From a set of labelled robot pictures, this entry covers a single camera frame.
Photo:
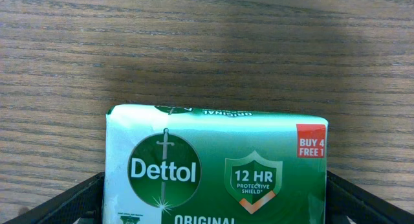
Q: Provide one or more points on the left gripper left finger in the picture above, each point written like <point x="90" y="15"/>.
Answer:
<point x="80" y="204"/>

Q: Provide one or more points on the green Dettol soap bar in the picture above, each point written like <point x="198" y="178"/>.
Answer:
<point x="205" y="166"/>

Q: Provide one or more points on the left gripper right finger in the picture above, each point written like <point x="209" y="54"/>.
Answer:
<point x="346" y="202"/>

